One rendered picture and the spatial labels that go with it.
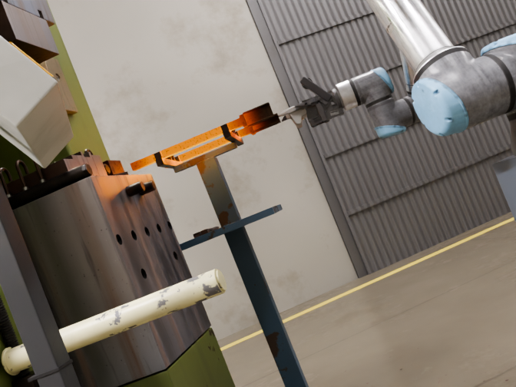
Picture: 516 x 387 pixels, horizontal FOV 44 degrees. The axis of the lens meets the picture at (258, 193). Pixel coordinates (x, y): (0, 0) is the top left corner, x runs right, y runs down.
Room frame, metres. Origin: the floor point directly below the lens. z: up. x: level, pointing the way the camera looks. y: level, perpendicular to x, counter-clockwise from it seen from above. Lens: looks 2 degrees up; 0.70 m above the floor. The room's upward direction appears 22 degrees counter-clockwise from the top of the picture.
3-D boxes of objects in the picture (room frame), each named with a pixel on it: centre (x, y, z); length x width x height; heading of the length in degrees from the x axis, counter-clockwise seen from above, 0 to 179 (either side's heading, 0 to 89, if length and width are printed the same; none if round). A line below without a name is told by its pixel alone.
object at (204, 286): (1.16, 0.33, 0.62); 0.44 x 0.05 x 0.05; 79
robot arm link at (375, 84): (2.04, -0.46, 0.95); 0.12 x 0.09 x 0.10; 84
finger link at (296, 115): (2.01, -0.20, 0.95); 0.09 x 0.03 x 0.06; 120
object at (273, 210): (1.98, 0.11, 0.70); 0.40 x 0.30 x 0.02; 175
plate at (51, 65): (1.85, 0.42, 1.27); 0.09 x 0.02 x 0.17; 169
